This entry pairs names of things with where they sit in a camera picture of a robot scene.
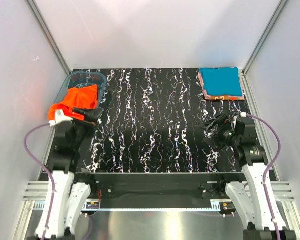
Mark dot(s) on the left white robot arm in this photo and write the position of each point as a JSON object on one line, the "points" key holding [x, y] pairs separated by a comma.
{"points": [[66, 194]]}

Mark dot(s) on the left small connector board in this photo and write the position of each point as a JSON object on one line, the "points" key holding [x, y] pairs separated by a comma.
{"points": [[92, 205]]}

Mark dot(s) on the left aluminium frame post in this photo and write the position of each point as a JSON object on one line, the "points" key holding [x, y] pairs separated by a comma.
{"points": [[48, 35]]}

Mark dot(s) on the folded pink patterned t-shirt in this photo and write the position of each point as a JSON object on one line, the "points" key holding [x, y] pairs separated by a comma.
{"points": [[221, 97]]}

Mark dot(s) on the small connector board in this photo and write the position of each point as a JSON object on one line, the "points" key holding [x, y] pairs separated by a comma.
{"points": [[228, 206], [92, 205]]}

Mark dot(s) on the aluminium frame post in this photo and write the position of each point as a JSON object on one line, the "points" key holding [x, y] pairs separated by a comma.
{"points": [[266, 33], [48, 35]]}

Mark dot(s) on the orange t-shirt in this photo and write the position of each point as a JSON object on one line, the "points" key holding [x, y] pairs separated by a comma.
{"points": [[82, 98]]}

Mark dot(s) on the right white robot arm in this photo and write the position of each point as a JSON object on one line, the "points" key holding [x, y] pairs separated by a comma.
{"points": [[258, 209]]}

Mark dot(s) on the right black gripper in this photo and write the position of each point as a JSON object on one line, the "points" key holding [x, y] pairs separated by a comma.
{"points": [[223, 123]]}

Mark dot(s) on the front aluminium rail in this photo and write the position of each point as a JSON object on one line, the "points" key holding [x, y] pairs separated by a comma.
{"points": [[200, 200]]}

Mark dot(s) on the right small connector board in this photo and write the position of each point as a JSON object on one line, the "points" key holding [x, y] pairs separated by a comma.
{"points": [[228, 206]]}

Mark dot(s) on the teal transparent plastic bin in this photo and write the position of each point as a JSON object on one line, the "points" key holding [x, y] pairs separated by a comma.
{"points": [[82, 79]]}

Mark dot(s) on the folded blue t-shirt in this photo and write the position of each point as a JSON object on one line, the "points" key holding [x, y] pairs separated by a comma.
{"points": [[221, 81]]}

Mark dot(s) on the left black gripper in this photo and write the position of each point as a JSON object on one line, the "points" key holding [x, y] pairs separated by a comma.
{"points": [[91, 126]]}

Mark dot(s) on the right aluminium frame post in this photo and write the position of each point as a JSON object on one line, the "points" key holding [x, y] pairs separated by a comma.
{"points": [[266, 33]]}

